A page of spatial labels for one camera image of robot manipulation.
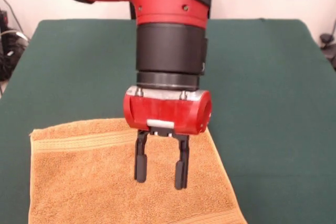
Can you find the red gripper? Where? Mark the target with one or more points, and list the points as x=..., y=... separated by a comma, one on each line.
x=168, y=113

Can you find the orange terry towel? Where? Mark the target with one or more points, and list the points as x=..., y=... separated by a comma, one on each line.
x=92, y=182

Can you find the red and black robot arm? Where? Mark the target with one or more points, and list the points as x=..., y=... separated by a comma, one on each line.
x=168, y=37

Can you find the dark green table cloth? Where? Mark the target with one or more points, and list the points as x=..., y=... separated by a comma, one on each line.
x=262, y=103

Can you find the dark grey curved stand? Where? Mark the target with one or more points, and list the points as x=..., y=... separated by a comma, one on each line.
x=326, y=38

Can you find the black box with red light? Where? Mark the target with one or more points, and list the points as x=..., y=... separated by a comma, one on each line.
x=3, y=19

